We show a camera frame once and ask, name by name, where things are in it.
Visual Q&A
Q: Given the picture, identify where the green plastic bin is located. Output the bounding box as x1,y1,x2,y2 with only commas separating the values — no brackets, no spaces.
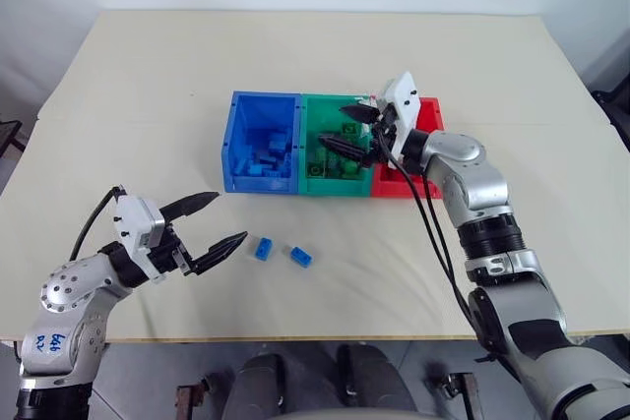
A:
296,92,381,197

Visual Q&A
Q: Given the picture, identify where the black chair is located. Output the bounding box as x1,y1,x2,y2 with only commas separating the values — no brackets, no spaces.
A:
589,30,630,153

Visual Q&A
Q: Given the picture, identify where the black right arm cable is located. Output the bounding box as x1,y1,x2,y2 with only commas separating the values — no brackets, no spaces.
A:
376,132,508,367

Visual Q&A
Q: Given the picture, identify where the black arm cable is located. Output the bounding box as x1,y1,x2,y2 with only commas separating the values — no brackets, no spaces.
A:
68,185,125,263
376,132,508,367

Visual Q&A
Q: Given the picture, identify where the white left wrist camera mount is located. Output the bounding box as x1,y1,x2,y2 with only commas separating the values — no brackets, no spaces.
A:
111,193,167,284

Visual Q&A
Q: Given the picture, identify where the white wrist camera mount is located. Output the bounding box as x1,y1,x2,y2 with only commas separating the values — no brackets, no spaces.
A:
379,70,423,159
111,193,167,284

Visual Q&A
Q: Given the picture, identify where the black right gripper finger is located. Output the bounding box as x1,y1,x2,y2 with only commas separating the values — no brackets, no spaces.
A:
339,103,381,125
318,133,371,166

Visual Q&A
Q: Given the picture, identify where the blue plastic bin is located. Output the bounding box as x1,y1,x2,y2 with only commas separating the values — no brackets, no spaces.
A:
220,90,303,195

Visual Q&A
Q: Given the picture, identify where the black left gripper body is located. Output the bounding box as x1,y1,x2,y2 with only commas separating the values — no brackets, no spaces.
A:
146,224,196,278

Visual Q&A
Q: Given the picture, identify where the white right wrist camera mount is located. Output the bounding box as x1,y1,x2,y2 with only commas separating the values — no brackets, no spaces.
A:
379,70,423,159

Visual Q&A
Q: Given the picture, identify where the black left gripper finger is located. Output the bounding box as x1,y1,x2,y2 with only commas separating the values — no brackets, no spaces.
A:
158,191,221,233
189,230,249,278

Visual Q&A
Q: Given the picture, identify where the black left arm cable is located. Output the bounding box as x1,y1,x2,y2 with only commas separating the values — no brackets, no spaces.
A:
68,185,125,263

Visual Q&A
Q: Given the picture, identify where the red plastic bin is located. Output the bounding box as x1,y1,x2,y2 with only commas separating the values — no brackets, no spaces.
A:
369,95,445,201

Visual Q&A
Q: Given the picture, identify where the dark object at room edge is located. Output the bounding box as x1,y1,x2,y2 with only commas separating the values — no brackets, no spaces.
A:
0,117,25,158

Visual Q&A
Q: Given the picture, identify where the rusty metal table bracket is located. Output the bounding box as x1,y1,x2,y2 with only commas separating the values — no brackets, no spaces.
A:
432,371,479,402
175,382,211,420

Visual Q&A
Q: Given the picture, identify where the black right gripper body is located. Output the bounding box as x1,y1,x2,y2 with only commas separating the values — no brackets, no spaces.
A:
363,102,399,168

